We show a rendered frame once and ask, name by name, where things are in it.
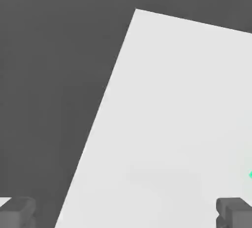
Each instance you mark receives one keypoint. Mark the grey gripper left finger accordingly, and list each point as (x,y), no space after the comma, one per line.
(17,214)

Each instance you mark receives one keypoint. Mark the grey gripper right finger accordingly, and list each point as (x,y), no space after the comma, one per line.
(236,214)

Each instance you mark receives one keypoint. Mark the small green cube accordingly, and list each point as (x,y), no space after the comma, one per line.
(250,174)

